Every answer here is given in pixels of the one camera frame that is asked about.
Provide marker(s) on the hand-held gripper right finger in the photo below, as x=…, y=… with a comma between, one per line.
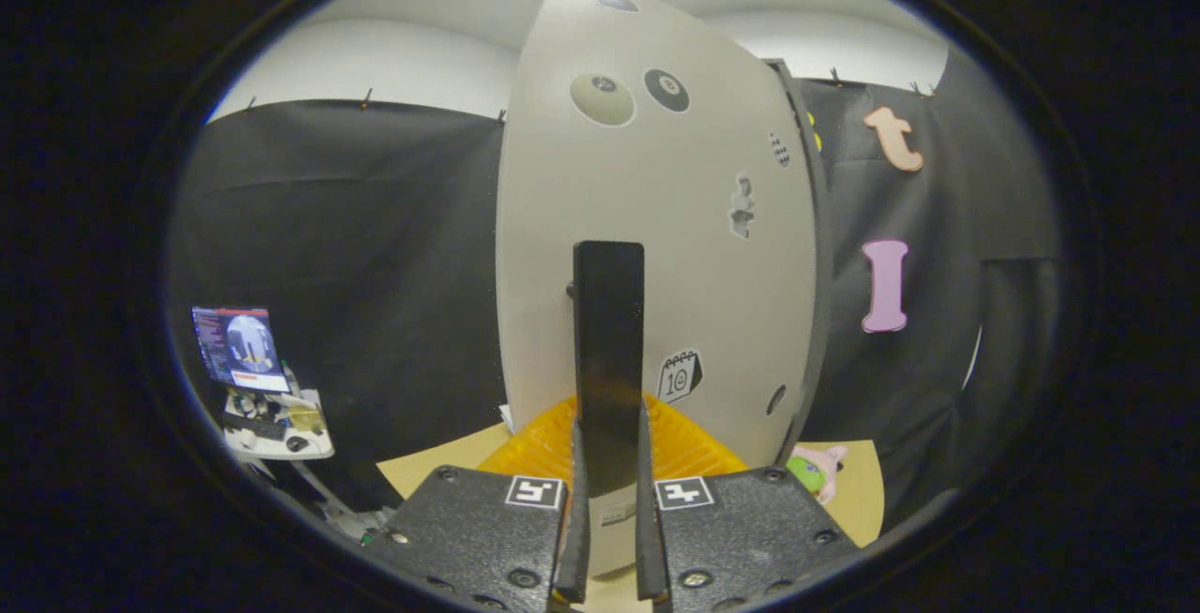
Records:
x=649, y=538

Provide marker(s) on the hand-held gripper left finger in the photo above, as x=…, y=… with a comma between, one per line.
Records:
x=574, y=538

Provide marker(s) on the white shoe cabinet door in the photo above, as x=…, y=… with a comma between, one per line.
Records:
x=675, y=266

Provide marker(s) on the grey shoe cabinet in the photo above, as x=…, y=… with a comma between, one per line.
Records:
x=823, y=257

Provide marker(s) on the pink and green plush toy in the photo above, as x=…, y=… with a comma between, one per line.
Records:
x=814, y=472

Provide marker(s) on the white equipment cart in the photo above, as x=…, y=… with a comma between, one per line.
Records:
x=281, y=430

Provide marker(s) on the black backdrop cloth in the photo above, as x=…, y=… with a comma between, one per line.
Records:
x=375, y=238

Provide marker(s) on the computer monitor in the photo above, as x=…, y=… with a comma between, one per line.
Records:
x=242, y=349

